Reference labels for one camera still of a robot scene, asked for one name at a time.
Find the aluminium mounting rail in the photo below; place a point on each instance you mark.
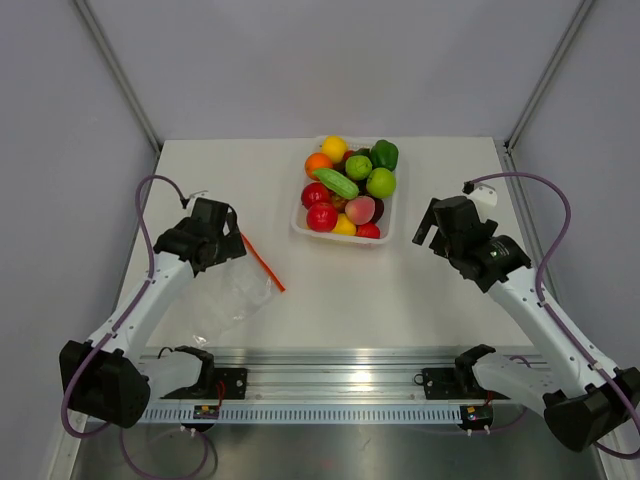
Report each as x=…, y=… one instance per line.
x=334, y=375

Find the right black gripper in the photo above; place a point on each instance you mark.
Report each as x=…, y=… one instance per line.
x=429, y=220

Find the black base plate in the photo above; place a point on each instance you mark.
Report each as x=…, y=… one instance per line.
x=441, y=383
x=231, y=383

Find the green bell pepper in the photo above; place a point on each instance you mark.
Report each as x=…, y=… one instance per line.
x=384, y=154

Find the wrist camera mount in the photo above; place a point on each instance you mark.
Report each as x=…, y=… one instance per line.
x=480, y=194
x=189, y=201

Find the green lime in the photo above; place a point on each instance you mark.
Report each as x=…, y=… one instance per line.
x=358, y=167

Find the dark purple fruit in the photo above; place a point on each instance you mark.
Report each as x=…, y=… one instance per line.
x=378, y=211

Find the pink peach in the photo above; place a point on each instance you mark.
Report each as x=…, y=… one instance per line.
x=360, y=210

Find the red wrinkled fruit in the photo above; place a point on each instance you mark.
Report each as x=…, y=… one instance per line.
x=368, y=230

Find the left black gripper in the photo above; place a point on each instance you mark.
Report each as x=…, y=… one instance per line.
x=231, y=246

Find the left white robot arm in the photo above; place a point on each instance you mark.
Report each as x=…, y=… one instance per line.
x=104, y=377

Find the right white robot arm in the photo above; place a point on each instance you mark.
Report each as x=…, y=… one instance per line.
x=585, y=395

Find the green apple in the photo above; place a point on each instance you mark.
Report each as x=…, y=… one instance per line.
x=381, y=183

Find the white slotted cable duct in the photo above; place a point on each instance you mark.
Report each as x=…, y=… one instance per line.
x=330, y=414

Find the yellow pepper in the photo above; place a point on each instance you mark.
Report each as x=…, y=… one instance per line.
x=344, y=226

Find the orange fruit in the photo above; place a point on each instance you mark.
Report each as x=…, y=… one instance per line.
x=316, y=161

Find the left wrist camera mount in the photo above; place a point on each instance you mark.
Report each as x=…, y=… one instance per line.
x=189, y=201

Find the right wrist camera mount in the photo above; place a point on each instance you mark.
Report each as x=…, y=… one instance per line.
x=480, y=194

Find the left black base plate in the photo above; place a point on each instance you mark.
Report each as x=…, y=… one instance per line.
x=231, y=383

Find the green cucumber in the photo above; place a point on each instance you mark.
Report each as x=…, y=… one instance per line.
x=338, y=183

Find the yellow lemon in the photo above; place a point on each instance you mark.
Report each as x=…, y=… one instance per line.
x=334, y=147

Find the clear zip top bag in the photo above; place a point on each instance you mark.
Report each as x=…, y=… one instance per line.
x=228, y=295

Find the red apple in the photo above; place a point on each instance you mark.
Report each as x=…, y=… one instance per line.
x=322, y=217
x=314, y=193

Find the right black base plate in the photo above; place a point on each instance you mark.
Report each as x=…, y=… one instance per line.
x=441, y=383

